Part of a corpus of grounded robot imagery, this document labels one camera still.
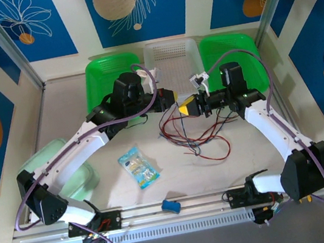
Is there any blue clip on rail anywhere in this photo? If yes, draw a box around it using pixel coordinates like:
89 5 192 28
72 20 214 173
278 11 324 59
160 197 182 216

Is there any thin red cable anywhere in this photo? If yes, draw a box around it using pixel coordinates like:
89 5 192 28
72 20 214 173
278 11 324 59
157 107 233 169
157 105 242 153

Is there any thin blue cable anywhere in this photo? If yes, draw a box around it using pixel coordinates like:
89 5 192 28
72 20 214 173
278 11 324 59
154 112 205 162

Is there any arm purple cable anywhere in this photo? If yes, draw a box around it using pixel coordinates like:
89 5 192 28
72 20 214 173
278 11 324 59
203 36 324 231
0 60 184 243

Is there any mint green container lid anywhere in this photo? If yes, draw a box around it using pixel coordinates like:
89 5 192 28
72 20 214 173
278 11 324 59
17 133 104 210

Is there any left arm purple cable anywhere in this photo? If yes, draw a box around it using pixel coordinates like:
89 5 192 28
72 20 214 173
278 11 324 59
0 60 184 243

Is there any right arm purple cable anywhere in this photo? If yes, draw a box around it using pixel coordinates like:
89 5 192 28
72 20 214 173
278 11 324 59
203 36 324 231

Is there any aluminium post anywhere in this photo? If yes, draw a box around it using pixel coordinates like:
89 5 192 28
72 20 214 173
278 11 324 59
249 0 312 49
0 0 46 96

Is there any white plastic basket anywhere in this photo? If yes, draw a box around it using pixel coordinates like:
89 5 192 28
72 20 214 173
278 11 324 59
141 35 209 103

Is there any aluminium rail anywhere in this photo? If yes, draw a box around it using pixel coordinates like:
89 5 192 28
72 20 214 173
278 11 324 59
7 174 324 243

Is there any white slotted cable duct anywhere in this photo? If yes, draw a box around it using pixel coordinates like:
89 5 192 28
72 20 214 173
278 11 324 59
39 209 256 243

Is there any blue snack packet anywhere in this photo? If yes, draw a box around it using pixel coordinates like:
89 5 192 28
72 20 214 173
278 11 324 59
115 143 163 193

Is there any thin black cable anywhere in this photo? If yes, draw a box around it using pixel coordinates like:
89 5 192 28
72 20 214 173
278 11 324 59
160 97 242 152

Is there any green plastic basket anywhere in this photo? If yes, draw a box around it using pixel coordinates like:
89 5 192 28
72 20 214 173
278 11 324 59
197 28 271 102
79 51 150 127

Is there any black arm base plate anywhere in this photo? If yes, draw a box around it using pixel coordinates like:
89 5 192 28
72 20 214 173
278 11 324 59
65 210 124 239
225 181 284 210

